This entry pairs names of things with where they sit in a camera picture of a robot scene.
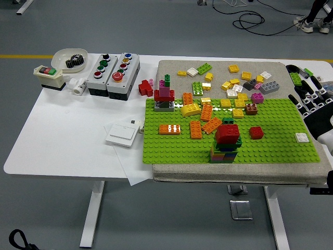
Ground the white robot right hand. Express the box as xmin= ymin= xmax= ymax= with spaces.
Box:
xmin=287 ymin=74 xmax=333 ymax=154

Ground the red curved toy brick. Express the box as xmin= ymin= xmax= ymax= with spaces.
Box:
xmin=215 ymin=124 xmax=240 ymax=139

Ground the light grey long brick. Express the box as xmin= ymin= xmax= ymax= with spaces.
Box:
xmin=259 ymin=81 xmax=280 ymax=95

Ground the red square toy brick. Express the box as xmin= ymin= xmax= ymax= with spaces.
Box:
xmin=249 ymin=127 xmax=265 ymax=140

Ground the brown square toy brick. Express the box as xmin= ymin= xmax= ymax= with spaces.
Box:
xmin=245 ymin=103 xmax=259 ymax=116

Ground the dark grey toy brick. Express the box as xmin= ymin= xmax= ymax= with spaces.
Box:
xmin=243 ymin=79 xmax=258 ymax=91

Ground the multicolour brick tower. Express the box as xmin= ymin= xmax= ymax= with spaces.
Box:
xmin=209 ymin=135 xmax=242 ymax=164

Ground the orange long toy brick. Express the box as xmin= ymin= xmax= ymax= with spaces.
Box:
xmin=200 ymin=104 xmax=213 ymax=122
xmin=182 ymin=92 xmax=194 ymax=106
xmin=201 ymin=117 xmax=223 ymax=133
xmin=189 ymin=120 xmax=203 ymax=140
xmin=158 ymin=124 xmax=181 ymax=135

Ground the light green wide brick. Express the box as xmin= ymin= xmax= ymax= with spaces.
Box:
xmin=191 ymin=81 xmax=204 ymax=96

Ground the light green long brick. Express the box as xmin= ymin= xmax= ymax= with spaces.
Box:
xmin=197 ymin=63 xmax=213 ymax=75

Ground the yellow curved toy brick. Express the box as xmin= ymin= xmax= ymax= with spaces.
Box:
xmin=180 ymin=103 xmax=202 ymax=118

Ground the green toy baseplate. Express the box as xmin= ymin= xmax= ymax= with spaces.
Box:
xmin=142 ymin=98 xmax=321 ymax=165

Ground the red pink grey brick tower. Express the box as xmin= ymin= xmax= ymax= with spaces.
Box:
xmin=153 ymin=74 xmax=175 ymax=113

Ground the red cross-shaped brick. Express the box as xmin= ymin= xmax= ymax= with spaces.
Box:
xmin=138 ymin=79 xmax=154 ymax=97

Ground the black table control panel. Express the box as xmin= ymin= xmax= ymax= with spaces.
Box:
xmin=309 ymin=186 xmax=333 ymax=195

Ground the bystander person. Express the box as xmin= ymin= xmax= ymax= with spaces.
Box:
xmin=293 ymin=0 xmax=333 ymax=34

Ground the silver floor socket plate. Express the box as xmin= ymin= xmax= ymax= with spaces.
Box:
xmin=227 ymin=184 xmax=248 ymax=195
xmin=229 ymin=199 xmax=253 ymax=221

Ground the grey-brown mat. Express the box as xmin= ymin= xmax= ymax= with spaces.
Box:
xmin=152 ymin=59 xmax=333 ymax=184

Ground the white paper sheet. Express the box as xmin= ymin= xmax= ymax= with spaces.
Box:
xmin=103 ymin=118 xmax=154 ymax=187

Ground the grey emergency-stop control box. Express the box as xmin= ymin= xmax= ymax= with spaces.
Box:
xmin=106 ymin=52 xmax=141 ymax=101

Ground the grey four-button control box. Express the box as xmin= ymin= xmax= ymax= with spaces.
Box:
xmin=86 ymin=54 xmax=119 ymax=97

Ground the white pipe fitting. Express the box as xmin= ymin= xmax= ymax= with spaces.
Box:
xmin=68 ymin=77 xmax=88 ymax=96

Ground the black gear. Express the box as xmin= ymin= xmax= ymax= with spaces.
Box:
xmin=65 ymin=54 xmax=84 ymax=69

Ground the white table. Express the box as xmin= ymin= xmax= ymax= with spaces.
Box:
xmin=3 ymin=53 xmax=333 ymax=249

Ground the white bowl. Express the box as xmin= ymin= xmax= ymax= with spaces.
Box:
xmin=50 ymin=48 xmax=88 ymax=73

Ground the white desk leg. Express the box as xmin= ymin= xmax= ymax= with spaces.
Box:
xmin=16 ymin=0 xmax=34 ymax=15

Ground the black floor cable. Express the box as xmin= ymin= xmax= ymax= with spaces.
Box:
xmin=232 ymin=11 xmax=309 ymax=36

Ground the white wall switch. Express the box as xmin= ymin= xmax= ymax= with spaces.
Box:
xmin=105 ymin=123 xmax=138 ymax=148

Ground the white red-green switch box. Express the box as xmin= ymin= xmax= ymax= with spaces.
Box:
xmin=33 ymin=65 xmax=67 ymax=91

